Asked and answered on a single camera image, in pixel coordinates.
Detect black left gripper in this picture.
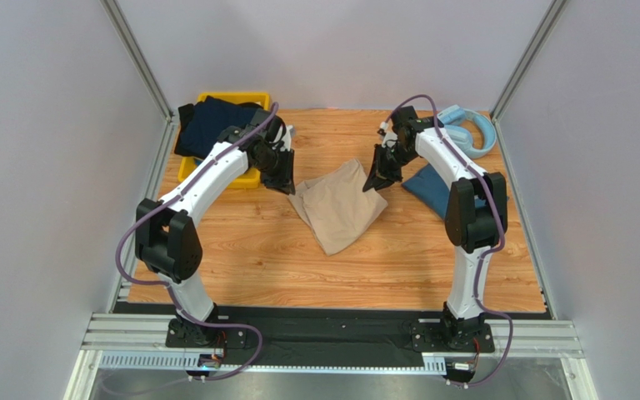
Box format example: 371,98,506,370
254,146,298,195

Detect beige t-shirt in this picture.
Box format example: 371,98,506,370
288,158,388,256

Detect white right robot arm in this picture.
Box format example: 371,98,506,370
362,106,508,351

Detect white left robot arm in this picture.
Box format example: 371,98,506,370
134,109,296,333

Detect yellow plastic bin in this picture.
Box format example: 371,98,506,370
177,92,271,183

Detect teal folded t-shirt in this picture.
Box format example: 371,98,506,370
401,163,490,222

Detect light blue headphones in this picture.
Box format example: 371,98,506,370
437,104,498,159

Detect navy blue t-shirt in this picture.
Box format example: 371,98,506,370
174,97,262,159

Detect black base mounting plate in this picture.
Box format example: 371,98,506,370
165,306,495,368

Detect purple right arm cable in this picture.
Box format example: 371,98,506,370
386,94,515,389

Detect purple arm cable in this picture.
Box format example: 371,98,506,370
386,94,515,389
115,101,264,383

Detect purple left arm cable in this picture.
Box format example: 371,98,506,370
115,101,264,383

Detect left aluminium corner post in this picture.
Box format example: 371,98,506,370
100,0,174,123

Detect aluminium corner post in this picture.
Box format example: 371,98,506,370
490,0,569,122
100,0,174,123

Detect right aluminium corner post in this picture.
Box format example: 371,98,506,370
490,0,569,122

